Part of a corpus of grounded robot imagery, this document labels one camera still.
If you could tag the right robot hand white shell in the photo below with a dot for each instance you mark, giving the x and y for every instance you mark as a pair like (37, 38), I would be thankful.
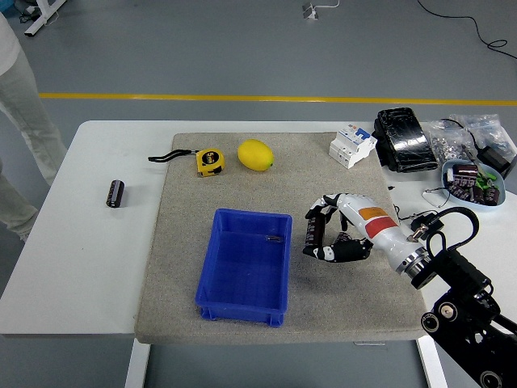
(375, 222)

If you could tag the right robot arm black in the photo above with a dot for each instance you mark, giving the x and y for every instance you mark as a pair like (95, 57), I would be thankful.
(460, 266)

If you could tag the blue plastic box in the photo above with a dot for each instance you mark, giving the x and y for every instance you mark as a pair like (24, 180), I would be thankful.
(242, 279)

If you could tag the white circuit breaker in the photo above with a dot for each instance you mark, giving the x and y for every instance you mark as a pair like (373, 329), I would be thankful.
(348, 151)

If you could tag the glossy black case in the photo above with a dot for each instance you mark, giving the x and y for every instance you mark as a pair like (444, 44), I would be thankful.
(406, 141)

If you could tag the plastic bag of nuts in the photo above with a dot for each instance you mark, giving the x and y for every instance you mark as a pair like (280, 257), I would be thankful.
(444, 147)

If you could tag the large brown capacitor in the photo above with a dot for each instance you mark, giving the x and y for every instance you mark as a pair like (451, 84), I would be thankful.
(465, 170)

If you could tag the small black metal clip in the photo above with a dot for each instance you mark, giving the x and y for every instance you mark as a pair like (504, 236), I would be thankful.
(273, 239)

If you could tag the light blue bowl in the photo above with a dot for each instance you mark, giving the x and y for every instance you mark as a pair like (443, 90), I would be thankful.
(484, 207)

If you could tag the green plastic parts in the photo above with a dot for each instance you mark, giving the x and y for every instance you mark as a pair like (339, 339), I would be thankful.
(484, 180)

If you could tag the small brown capacitor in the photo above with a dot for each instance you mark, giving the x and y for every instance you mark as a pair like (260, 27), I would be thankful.
(491, 195)

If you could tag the black power adapter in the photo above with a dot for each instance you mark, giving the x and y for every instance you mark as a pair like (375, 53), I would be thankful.
(493, 157)

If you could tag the grey-brown mat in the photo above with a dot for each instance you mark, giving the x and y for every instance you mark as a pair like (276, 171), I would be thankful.
(242, 190)

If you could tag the yellow lemon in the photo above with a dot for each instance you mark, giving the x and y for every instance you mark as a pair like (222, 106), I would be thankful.
(255, 155)

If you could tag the plastic bag of screws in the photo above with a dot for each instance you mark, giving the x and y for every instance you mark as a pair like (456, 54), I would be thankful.
(490, 129)

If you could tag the white table leg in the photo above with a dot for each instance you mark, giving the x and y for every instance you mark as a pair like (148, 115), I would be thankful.
(430, 363)
(137, 363)

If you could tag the yellow tape measure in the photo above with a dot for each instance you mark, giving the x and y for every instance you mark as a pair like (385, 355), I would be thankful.
(210, 162)

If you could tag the white table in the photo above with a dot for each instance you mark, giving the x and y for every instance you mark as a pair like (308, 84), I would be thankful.
(81, 262)

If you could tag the person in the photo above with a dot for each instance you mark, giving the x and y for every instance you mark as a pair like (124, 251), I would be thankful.
(16, 101)

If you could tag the white stand frame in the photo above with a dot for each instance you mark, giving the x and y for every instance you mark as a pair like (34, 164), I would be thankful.
(40, 20)

